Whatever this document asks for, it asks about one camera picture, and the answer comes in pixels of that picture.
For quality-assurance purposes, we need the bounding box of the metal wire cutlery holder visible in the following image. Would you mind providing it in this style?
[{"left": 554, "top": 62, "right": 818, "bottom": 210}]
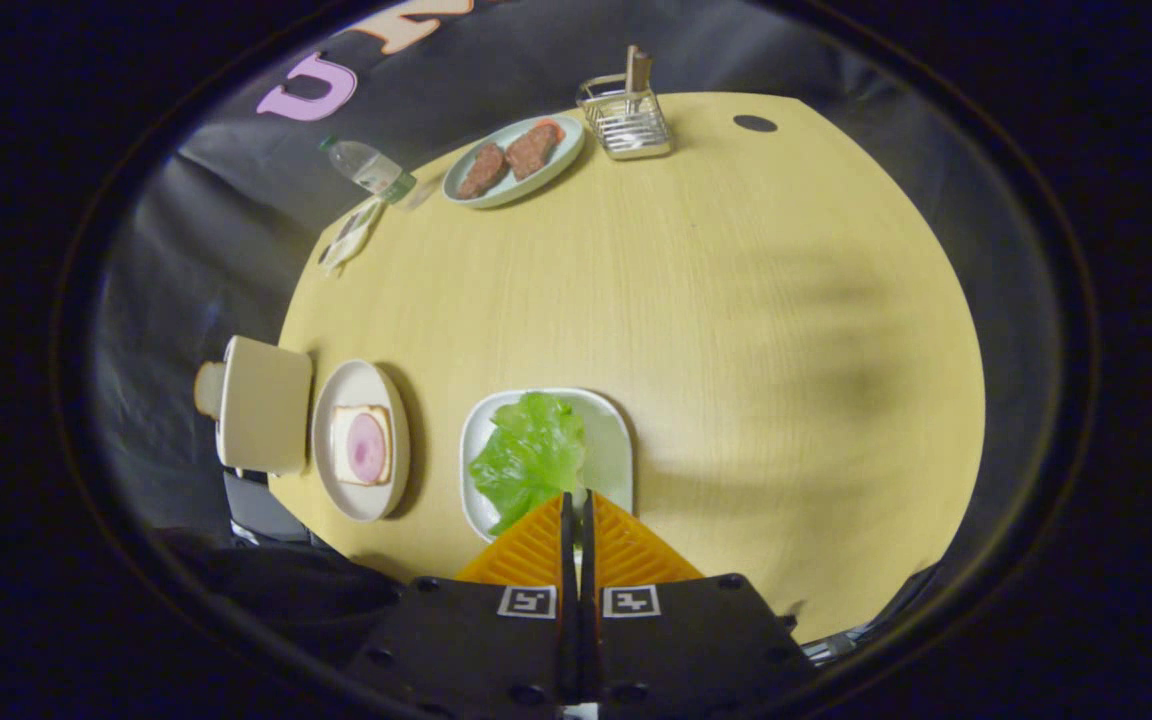
[{"left": 577, "top": 73, "right": 674, "bottom": 161}]

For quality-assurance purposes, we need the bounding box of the brown meat piece orange edge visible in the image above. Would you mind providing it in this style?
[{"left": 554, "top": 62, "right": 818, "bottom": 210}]
[{"left": 506, "top": 121, "right": 565, "bottom": 181}]

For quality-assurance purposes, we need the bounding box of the white bread slice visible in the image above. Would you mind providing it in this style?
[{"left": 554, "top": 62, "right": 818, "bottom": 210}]
[{"left": 194, "top": 360, "right": 227, "bottom": 419}]

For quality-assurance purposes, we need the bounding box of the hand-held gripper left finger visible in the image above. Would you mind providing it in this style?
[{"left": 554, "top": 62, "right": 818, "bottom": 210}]
[{"left": 341, "top": 490, "right": 577, "bottom": 720}]

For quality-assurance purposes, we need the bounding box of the clear plastic water bottle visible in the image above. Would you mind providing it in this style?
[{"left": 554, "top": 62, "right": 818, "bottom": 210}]
[{"left": 319, "top": 136, "right": 419, "bottom": 206}]

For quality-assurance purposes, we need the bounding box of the white divided seasoning tray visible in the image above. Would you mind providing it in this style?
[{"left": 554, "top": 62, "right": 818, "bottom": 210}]
[{"left": 320, "top": 198, "right": 387, "bottom": 278}]

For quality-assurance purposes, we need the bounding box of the cream white toaster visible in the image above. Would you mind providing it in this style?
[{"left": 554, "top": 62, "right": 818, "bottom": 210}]
[{"left": 216, "top": 335, "right": 315, "bottom": 477}]

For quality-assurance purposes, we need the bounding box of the grey mesh chair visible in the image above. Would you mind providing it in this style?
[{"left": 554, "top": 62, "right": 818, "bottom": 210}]
[{"left": 224, "top": 470, "right": 312, "bottom": 546}]

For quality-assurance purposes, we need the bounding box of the pale green oval plate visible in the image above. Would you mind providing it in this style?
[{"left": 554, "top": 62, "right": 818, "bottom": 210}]
[{"left": 442, "top": 115, "right": 586, "bottom": 209}]

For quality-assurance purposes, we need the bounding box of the green lettuce leaf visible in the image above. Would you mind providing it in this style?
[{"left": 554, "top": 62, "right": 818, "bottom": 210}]
[{"left": 469, "top": 392, "right": 587, "bottom": 536}]

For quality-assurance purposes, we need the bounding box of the person's dark clothing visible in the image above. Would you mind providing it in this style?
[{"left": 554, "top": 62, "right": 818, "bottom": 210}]
[{"left": 156, "top": 528, "right": 402, "bottom": 661}]

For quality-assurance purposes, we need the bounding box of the white square plate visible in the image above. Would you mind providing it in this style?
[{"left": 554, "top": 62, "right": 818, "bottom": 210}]
[{"left": 460, "top": 388, "right": 634, "bottom": 543}]

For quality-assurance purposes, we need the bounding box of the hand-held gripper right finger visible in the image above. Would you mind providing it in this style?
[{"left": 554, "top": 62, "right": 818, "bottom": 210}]
[{"left": 578, "top": 490, "right": 817, "bottom": 720}]

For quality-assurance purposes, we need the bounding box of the round beige plate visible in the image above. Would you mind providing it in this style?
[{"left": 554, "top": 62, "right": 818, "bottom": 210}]
[{"left": 312, "top": 359, "right": 412, "bottom": 523}]

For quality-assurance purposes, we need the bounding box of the bread slice under ham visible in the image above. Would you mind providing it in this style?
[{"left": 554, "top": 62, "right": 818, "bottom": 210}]
[{"left": 330, "top": 404, "right": 394, "bottom": 487}]

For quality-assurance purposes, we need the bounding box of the pink ham slice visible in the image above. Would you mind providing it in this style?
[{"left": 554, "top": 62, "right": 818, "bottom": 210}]
[{"left": 347, "top": 412, "right": 389, "bottom": 483}]

